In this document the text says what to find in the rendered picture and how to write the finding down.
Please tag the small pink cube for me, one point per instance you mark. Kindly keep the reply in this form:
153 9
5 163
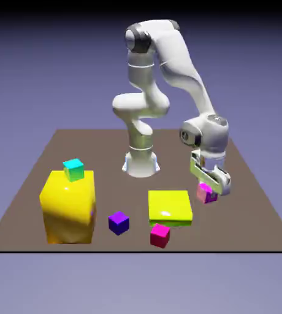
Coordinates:
159 235

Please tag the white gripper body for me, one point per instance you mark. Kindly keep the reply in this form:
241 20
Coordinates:
204 175

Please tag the small purple cube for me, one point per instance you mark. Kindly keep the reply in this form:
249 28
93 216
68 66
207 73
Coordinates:
118 222

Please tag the small cyan cube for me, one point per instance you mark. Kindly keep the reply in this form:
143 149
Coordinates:
73 169

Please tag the flat yellow-green box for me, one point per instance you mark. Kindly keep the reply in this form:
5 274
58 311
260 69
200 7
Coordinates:
169 206

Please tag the large yellow box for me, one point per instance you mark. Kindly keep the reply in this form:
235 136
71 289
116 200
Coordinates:
67 206

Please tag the small magenta cube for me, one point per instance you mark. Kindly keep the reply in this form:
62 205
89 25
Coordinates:
206 195

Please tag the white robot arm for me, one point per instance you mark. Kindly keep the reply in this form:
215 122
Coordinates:
173 63

